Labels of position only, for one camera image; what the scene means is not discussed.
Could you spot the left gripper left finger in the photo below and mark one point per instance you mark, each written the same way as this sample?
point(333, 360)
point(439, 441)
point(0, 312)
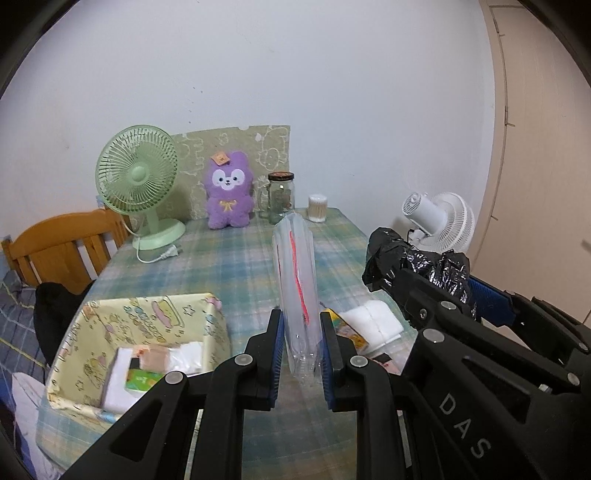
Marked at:
point(191, 427)

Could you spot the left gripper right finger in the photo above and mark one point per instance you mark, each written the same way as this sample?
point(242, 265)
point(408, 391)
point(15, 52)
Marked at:
point(353, 383)

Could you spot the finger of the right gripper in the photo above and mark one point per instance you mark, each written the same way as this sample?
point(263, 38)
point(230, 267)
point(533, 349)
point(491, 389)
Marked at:
point(492, 304)
point(426, 305)

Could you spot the black garbage bag roll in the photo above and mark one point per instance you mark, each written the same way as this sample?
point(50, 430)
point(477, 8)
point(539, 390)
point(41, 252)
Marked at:
point(396, 267)

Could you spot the green tissue pack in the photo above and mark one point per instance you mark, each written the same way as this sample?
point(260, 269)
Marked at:
point(138, 380)

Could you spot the beige stockings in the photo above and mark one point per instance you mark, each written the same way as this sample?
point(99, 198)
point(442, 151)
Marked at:
point(152, 358)

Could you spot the yellow cartoon storage box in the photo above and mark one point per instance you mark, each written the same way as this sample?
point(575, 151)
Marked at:
point(89, 372)

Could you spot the clear plastic bag pack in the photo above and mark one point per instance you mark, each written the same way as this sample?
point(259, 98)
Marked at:
point(294, 262)

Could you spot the pink cartoon packet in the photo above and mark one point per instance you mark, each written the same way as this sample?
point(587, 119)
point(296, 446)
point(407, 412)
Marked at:
point(389, 363)

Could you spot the yellow cartoon small box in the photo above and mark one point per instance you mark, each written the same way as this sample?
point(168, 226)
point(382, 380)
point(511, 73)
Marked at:
point(342, 328)

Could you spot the plaid tablecloth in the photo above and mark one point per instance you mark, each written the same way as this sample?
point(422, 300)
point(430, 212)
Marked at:
point(300, 438)

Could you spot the beige door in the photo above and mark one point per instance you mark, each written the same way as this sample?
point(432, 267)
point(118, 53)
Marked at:
point(534, 232)

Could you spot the white standing fan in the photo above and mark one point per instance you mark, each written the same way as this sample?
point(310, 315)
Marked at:
point(442, 223)

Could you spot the white clothing on bed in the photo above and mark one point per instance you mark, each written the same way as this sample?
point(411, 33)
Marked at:
point(27, 394)

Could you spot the cotton swab container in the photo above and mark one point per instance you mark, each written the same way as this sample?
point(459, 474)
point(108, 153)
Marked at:
point(317, 208)

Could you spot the blue plaid pillow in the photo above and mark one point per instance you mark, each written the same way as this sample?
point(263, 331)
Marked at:
point(20, 350)

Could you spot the black clothing on bed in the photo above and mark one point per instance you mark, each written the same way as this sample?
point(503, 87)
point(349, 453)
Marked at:
point(54, 309)

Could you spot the glass jar with lid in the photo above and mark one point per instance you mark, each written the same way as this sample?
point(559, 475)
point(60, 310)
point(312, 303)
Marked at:
point(276, 199)

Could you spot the purple plush toy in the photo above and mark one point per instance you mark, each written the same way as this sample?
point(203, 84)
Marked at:
point(228, 186)

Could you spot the green desk fan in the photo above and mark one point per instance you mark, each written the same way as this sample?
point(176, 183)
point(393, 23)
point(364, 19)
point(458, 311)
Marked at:
point(135, 172)

